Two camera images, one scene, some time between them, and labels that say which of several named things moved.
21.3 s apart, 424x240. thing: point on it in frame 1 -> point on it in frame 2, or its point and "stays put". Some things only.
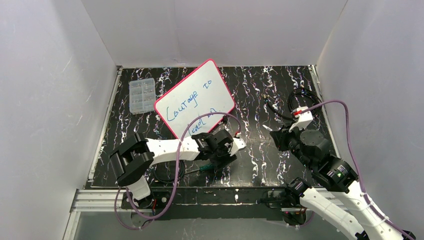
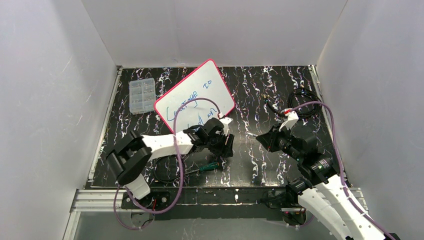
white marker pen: x=267 y=127 -> x=251 y=134
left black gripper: x=222 y=153 -> x=224 y=142
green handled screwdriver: x=203 y=168 stays put
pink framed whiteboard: x=202 y=90 stays put
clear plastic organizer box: x=142 y=96 stays put
